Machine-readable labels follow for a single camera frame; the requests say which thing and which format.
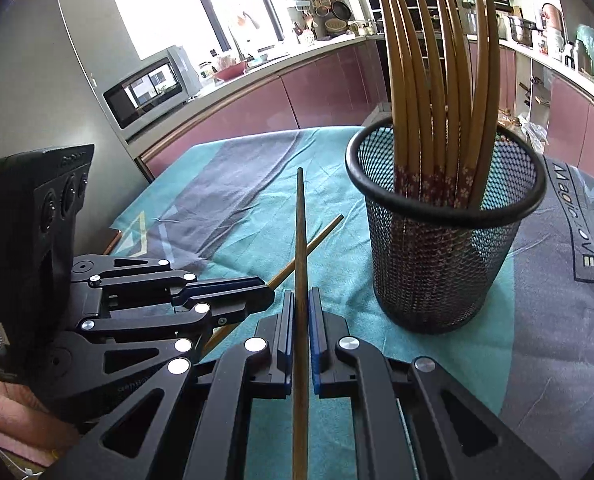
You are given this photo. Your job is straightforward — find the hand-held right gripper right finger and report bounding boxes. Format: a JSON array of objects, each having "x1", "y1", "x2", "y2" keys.
[{"x1": 307, "y1": 287, "x2": 561, "y2": 480}]

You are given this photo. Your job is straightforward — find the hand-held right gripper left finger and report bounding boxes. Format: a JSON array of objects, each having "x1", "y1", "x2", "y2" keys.
[{"x1": 42, "y1": 287, "x2": 296, "y2": 480}]

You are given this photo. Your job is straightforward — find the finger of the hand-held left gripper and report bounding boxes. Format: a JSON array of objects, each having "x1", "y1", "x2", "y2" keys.
[
  {"x1": 78, "y1": 286, "x2": 277, "y2": 382},
  {"x1": 71, "y1": 254, "x2": 269, "y2": 307}
]

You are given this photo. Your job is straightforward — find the wooden chopstick with patterned end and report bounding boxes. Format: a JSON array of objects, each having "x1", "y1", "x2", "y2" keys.
[
  {"x1": 199, "y1": 213, "x2": 345, "y2": 359},
  {"x1": 290, "y1": 167, "x2": 311, "y2": 480}
]

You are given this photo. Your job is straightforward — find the black mesh holder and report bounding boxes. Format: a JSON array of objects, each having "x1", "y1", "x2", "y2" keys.
[{"x1": 345, "y1": 122, "x2": 548, "y2": 335}]

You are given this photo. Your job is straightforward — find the bunch of wooden chopsticks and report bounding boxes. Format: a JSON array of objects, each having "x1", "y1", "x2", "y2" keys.
[{"x1": 373, "y1": 0, "x2": 501, "y2": 212}]

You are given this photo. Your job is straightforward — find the person's left forearm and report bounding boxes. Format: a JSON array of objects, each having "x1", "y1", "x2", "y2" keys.
[{"x1": 0, "y1": 364, "x2": 86, "y2": 480}]

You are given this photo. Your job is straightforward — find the silver refrigerator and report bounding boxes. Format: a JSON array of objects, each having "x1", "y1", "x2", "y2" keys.
[{"x1": 0, "y1": 0, "x2": 149, "y2": 321}]

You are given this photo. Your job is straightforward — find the silver microwave oven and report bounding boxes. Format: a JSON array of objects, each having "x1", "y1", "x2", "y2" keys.
[{"x1": 102, "y1": 44, "x2": 203, "y2": 131}]

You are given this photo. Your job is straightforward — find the long pink base cabinet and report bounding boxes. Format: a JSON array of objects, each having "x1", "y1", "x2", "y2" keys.
[{"x1": 136, "y1": 39, "x2": 394, "y2": 177}]

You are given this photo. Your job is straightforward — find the red bowl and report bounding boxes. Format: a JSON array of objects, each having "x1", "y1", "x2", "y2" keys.
[{"x1": 211, "y1": 62, "x2": 248, "y2": 82}]

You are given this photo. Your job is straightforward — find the teal and grey tablecloth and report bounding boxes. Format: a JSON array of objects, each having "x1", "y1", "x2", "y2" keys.
[{"x1": 109, "y1": 125, "x2": 594, "y2": 480}]

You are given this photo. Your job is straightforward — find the steel sink faucet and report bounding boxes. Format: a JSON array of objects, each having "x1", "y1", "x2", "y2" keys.
[{"x1": 228, "y1": 24, "x2": 251, "y2": 62}]

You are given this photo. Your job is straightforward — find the kitchen window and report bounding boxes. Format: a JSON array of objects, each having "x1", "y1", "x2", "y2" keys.
[{"x1": 101, "y1": 0, "x2": 284, "y2": 62}]

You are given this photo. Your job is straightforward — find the clear plastic bag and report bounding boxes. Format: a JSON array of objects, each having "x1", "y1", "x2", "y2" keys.
[{"x1": 519, "y1": 119, "x2": 549, "y2": 154}]

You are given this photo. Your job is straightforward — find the hanging pans and strainers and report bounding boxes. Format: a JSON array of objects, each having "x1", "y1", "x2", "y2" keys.
[{"x1": 316, "y1": 0, "x2": 354, "y2": 34}]

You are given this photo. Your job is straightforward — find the pink base cabinet with shelf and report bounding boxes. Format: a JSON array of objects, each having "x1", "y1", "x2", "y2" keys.
[{"x1": 497, "y1": 44, "x2": 594, "y2": 172}]

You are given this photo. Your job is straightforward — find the large steel stockpot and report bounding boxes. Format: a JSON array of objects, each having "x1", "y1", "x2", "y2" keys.
[{"x1": 506, "y1": 14, "x2": 538, "y2": 49}]

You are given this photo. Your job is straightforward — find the white jar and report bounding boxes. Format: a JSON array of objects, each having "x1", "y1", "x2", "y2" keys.
[{"x1": 546, "y1": 27, "x2": 566, "y2": 56}]

